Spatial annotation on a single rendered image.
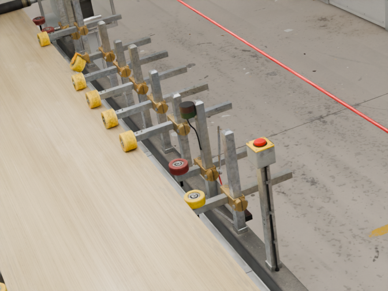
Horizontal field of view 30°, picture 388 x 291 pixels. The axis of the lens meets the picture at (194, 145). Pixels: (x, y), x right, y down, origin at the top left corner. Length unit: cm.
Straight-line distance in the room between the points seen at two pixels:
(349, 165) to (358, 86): 105
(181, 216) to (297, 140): 223
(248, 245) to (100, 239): 57
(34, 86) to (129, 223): 146
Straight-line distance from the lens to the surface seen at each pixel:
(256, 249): 276
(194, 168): 297
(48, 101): 372
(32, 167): 317
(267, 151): 236
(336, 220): 403
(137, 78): 351
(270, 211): 250
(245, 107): 523
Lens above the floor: 243
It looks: 30 degrees down
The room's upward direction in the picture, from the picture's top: 9 degrees counter-clockwise
